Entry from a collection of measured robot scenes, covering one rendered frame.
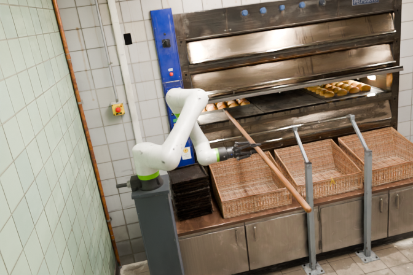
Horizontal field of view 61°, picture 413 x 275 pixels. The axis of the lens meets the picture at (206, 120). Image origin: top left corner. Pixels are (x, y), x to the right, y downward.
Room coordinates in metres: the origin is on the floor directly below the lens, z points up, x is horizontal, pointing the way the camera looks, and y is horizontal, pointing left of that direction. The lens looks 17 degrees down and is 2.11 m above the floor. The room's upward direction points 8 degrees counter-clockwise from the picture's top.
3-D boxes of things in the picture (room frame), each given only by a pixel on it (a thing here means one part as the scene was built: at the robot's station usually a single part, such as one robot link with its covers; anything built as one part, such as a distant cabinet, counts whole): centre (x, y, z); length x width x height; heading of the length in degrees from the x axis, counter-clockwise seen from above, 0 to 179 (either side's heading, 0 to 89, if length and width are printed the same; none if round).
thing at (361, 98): (2.96, -0.81, 1.16); 1.80 x 0.06 x 0.04; 98
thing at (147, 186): (1.82, 0.42, 1.23); 0.26 x 0.15 x 0.06; 94
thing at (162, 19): (3.71, 0.36, 1.07); 1.93 x 0.16 x 2.15; 8
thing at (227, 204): (2.59, -0.27, 0.72); 0.56 x 0.49 x 0.28; 98
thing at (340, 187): (2.68, -0.86, 0.72); 0.56 x 0.49 x 0.28; 98
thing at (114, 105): (2.69, 0.67, 1.46); 0.10 x 0.07 x 0.10; 98
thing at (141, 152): (1.81, 0.35, 1.36); 0.16 x 0.13 x 0.19; 54
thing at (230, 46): (2.94, -0.81, 1.80); 1.79 x 0.11 x 0.19; 98
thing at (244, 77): (2.94, -0.81, 1.54); 1.79 x 0.11 x 0.19; 98
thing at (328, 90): (3.46, -1.32, 1.21); 0.61 x 0.48 x 0.06; 8
